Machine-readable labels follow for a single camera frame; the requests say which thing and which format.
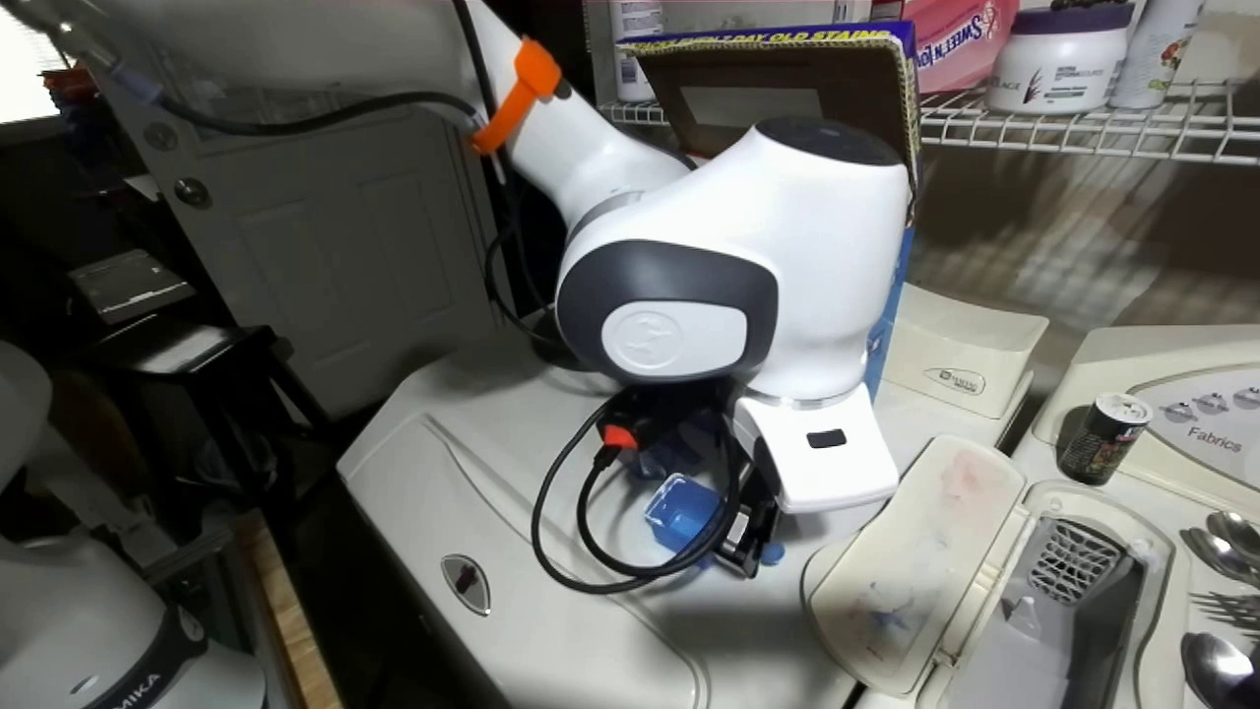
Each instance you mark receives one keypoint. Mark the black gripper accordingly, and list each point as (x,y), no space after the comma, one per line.
(749,484)

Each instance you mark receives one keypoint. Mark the light blue plastic scoop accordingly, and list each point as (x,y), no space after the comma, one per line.
(682,515)

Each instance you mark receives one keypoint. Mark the blue cardboard detergent box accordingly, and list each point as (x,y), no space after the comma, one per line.
(790,92)

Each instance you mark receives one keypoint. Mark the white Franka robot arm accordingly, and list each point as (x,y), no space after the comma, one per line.
(790,223)

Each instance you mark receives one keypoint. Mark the white washing machine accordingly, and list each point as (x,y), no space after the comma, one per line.
(526,645)

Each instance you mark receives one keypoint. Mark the grey lint screen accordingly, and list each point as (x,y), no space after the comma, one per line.
(1077,558)

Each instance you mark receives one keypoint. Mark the dark glass jar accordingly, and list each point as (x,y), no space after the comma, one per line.
(1099,438)

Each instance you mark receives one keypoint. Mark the cream dryer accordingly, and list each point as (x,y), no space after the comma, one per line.
(1106,358)

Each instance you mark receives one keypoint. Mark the metal spoon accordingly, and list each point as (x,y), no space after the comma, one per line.
(1216,554)
(1240,528)
(1216,668)

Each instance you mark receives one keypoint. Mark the metal fork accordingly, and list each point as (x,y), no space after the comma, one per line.
(1227,612)

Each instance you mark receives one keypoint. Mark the pink cardboard box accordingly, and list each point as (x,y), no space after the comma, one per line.
(965,43)

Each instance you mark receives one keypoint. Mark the black stand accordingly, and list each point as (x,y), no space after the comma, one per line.
(199,406)

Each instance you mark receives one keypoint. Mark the white tub purple lid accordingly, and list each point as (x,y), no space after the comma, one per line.
(1056,66)

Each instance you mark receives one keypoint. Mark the tall white bottle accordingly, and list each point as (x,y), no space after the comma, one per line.
(1157,54)

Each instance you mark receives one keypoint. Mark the metal door knob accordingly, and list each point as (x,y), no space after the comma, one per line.
(192,193)

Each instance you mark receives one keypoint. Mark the flat black device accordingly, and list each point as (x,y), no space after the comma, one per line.
(131,283)

